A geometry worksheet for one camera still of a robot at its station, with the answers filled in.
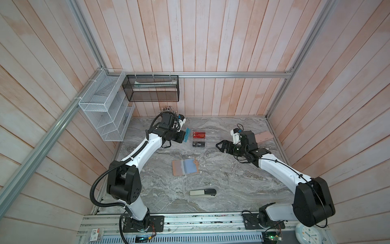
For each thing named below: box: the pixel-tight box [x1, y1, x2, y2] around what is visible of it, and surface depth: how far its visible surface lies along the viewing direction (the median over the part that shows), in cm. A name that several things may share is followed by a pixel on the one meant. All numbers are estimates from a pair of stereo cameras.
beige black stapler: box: [189, 189, 217, 198], surface depth 82 cm
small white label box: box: [89, 227, 105, 242], surface depth 70 cm
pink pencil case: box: [254, 130, 274, 144], surface depth 107 cm
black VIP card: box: [192, 141, 206, 147], surface depth 103 cm
